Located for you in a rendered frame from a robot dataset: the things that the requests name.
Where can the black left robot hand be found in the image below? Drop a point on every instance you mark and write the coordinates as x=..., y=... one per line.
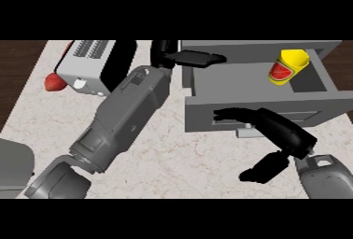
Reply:
x=192, y=58

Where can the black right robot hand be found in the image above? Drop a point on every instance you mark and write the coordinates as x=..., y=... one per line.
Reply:
x=282, y=130

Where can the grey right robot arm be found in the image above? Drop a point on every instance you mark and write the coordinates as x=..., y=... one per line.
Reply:
x=326, y=179

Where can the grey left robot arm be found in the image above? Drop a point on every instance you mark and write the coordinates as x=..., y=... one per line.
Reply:
x=124, y=115

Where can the grey open drawer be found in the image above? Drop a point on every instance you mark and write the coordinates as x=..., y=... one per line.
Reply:
x=233, y=79

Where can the grey drawer front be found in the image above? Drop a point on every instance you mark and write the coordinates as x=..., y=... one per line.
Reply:
x=202, y=116

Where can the yellow cup with red label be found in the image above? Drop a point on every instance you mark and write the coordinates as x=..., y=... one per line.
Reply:
x=286, y=68

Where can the grey cabinet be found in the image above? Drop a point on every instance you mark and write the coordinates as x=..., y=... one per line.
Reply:
x=248, y=46

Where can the white and black toaster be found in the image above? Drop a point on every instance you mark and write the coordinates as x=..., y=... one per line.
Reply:
x=84, y=70

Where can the red vegetable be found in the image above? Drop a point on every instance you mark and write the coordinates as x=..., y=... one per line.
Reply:
x=54, y=82

